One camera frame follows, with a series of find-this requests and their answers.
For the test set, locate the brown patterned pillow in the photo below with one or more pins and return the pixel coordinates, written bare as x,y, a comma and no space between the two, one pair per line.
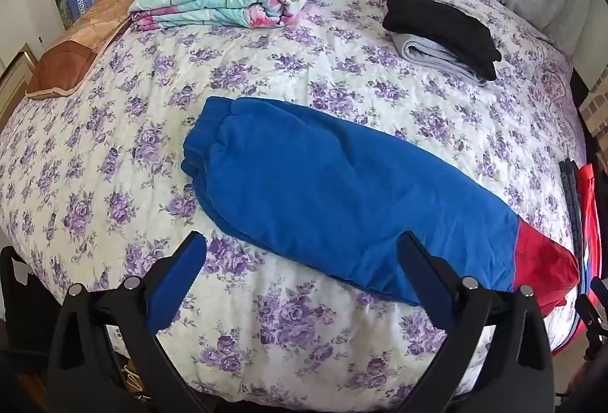
80,42

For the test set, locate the folded grey garment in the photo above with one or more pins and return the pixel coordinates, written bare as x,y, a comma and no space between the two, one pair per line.
427,54

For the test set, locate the blue pants with red cuff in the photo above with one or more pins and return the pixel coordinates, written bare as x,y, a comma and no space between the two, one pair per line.
313,185

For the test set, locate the pile of clothes at bedside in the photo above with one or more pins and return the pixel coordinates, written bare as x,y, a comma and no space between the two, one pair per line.
591,213

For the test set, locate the purple floral bedspread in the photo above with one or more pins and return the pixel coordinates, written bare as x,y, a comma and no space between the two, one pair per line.
142,118

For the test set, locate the framed picture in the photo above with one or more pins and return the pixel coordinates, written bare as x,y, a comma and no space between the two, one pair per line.
14,80

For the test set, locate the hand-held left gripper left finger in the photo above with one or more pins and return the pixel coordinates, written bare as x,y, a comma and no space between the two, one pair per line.
175,282

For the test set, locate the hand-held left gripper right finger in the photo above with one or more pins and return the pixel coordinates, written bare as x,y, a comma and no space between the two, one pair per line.
430,287

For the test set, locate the dark grey garment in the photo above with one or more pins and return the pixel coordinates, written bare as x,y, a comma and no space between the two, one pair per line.
569,189

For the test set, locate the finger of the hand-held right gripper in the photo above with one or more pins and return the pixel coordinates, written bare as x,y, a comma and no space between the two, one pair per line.
589,315
600,288

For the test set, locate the folded black garment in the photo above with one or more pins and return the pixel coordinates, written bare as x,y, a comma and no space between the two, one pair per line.
441,25

